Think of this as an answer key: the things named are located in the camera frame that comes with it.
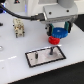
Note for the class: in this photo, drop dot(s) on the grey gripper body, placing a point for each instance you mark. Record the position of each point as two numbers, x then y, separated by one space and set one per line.
56 13

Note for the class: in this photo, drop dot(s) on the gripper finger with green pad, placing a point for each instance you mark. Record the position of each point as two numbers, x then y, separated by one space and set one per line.
49 29
68 26

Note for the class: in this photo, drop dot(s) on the blue gear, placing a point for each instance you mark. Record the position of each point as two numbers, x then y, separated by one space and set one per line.
59 32

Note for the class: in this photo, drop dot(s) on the red gear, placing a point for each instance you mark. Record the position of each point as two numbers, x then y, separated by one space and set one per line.
53 41

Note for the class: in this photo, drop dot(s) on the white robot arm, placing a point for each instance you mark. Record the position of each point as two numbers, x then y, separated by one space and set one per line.
36 7

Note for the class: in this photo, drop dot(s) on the right metal peg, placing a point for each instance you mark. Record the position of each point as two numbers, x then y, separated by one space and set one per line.
51 51

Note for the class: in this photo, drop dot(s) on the beige connector block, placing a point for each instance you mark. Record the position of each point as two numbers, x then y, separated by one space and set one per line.
18 27

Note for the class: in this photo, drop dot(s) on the black framed peg base plate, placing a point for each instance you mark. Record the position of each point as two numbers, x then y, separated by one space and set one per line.
44 56

